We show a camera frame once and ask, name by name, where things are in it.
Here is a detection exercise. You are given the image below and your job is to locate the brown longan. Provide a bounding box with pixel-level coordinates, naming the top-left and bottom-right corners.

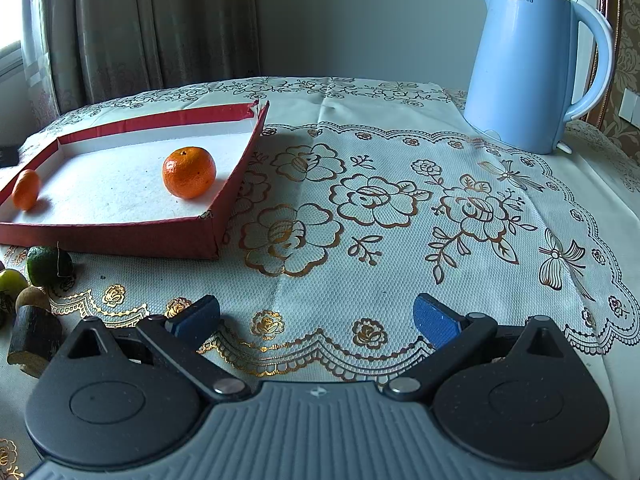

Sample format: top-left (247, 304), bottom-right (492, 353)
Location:
top-left (15, 286), bottom-right (52, 313)

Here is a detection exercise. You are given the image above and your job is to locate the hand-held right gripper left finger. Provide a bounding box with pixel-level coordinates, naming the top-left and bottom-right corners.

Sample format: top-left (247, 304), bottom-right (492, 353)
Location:
top-left (62, 294), bottom-right (252, 403)

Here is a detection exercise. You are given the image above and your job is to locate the yellow-green round jujube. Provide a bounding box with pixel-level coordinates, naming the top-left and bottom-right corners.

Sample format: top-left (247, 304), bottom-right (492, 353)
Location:
top-left (0, 269), bottom-right (29, 294)

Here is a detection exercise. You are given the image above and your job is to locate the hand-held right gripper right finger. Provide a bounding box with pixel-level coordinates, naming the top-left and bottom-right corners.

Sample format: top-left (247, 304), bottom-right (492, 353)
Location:
top-left (385, 292), bottom-right (581, 403)

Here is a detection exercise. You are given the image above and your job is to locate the green lime with leaf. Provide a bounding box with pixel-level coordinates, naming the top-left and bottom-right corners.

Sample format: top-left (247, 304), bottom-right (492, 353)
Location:
top-left (26, 242), bottom-right (75, 286)

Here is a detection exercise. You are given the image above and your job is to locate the window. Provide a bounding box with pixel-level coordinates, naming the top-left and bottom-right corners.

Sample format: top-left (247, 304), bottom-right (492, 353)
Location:
top-left (0, 0), bottom-right (26, 81)

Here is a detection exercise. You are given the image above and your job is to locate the light blue electric kettle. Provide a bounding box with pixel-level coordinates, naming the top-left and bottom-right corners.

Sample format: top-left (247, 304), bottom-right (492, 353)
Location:
top-left (462, 0), bottom-right (615, 155)

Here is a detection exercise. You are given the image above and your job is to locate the white wall switch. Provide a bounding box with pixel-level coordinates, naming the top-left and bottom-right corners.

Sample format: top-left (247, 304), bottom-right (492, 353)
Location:
top-left (620, 87), bottom-right (640, 126)

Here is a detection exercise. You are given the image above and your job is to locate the dark sugarcane piece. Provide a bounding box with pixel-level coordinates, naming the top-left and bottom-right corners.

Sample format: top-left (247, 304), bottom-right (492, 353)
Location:
top-left (7, 305), bottom-right (63, 378)

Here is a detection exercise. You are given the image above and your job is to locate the red cardboard box tray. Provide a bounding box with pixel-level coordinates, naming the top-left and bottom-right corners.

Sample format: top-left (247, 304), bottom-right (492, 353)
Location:
top-left (0, 101), bottom-right (271, 261)

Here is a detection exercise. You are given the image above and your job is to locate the large orange mandarin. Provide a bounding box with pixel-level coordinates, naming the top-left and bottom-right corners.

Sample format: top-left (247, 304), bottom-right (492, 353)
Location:
top-left (161, 146), bottom-right (217, 200)

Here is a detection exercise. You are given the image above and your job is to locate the small orange mandarin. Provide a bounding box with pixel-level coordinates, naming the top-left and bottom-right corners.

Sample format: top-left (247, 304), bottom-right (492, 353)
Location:
top-left (11, 169), bottom-right (41, 211)

